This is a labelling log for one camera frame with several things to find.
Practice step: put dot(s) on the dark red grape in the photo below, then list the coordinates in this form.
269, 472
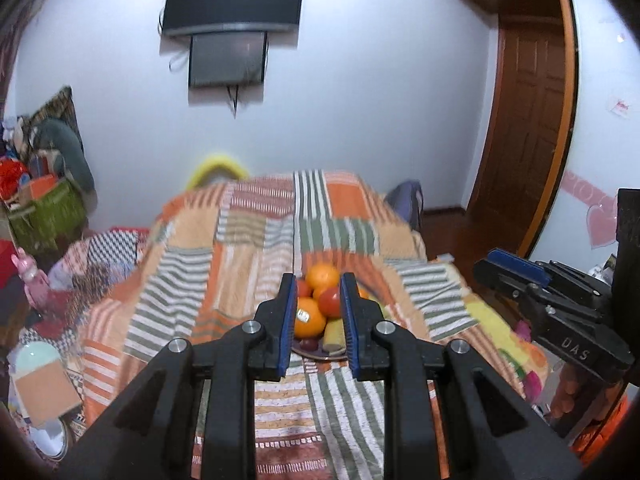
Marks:
309, 345

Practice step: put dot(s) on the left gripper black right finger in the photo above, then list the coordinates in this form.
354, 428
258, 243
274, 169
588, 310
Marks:
447, 412

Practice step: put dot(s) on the green cardboard box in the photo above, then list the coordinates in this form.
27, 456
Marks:
49, 222

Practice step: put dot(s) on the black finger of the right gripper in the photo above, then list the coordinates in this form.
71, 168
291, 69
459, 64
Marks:
572, 283
518, 279

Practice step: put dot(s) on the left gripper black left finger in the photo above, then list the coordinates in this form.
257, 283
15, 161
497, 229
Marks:
148, 431

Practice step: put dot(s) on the brown wooden door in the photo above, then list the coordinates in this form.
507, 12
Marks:
530, 123

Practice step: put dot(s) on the blue bag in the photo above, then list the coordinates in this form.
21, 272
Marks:
407, 202

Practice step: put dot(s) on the orange on plate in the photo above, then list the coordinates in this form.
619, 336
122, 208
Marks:
322, 275

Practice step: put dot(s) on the red tomato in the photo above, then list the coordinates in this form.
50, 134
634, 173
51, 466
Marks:
303, 289
329, 302

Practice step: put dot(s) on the orange with sticker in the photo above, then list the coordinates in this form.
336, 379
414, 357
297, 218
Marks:
309, 320

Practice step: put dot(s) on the yellow pillow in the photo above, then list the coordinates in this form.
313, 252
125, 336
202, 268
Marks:
216, 166

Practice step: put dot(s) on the white wardrobe with stickers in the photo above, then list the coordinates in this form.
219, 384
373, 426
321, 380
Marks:
604, 147

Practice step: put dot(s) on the grey plush toy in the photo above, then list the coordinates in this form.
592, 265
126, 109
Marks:
61, 143

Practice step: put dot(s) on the striped patchwork bedspread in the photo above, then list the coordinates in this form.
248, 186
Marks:
216, 253

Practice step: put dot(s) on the large yellow-green banana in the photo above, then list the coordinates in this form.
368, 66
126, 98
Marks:
333, 340

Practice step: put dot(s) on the pink toy figure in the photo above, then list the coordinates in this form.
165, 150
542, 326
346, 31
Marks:
36, 283

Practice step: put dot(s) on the dark round plate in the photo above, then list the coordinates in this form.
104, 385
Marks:
318, 355

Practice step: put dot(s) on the right hand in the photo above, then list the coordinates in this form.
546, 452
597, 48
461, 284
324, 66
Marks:
571, 381

